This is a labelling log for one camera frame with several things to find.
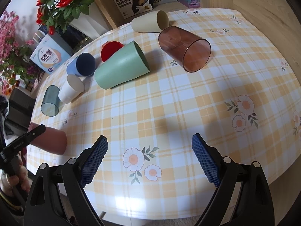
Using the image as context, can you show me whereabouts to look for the dusty rose opaque cup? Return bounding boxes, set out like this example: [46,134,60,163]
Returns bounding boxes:
[31,127,67,155]

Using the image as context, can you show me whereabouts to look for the transparent teal plastic cup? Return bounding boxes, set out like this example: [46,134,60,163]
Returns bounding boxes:
[40,85,62,117]

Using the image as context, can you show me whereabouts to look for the white plastic cup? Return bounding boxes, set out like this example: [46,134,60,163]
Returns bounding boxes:
[58,75,85,104]

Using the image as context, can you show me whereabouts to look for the blue plastic cup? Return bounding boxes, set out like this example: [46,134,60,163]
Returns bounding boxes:
[66,53,96,77]

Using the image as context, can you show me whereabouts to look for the red plastic cup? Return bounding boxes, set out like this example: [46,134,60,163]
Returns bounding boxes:
[100,41,123,62]

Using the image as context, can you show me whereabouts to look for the sage green cup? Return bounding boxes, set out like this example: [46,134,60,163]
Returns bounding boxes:
[94,41,151,90]

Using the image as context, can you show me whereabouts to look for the transparent pink plastic cup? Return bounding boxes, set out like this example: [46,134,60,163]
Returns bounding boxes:
[158,26,211,73]

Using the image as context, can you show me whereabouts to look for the cream beige cup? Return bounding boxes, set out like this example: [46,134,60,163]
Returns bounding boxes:
[131,10,169,33]

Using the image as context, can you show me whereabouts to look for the person's left hand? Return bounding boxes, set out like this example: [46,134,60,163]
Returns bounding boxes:
[1,156,32,197]

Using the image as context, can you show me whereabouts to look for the pink flower bouquet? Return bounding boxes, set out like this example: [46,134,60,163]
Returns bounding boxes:
[1,11,40,96]

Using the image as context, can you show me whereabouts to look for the light blue probiotic box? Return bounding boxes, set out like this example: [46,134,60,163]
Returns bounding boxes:
[30,33,72,75]

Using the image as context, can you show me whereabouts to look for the gold rimmed dark tin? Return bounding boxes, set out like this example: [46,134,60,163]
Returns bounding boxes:
[72,36,93,54]

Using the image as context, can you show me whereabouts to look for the yellow plaid floral tablecloth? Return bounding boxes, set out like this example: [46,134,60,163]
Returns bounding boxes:
[27,9,300,219]

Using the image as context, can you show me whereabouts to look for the red rose bouquet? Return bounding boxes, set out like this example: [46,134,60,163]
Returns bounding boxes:
[36,0,94,35]

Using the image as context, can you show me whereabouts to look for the wooden shelf cabinet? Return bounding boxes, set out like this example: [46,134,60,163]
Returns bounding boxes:
[201,0,300,79]

